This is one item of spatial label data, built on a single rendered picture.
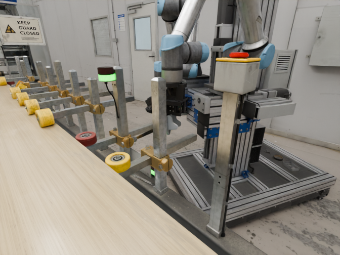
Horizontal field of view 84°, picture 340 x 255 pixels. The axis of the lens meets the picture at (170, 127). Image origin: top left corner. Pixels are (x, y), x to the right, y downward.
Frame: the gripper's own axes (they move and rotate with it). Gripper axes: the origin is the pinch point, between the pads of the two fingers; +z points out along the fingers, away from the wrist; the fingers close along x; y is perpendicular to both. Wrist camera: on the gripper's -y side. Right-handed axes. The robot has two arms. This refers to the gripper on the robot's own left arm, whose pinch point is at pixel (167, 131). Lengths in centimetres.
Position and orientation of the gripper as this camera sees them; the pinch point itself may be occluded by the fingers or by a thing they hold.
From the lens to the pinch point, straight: 77.1
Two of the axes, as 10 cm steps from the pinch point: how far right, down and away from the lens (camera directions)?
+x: 4.2, -3.5, 8.4
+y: 9.1, 1.6, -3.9
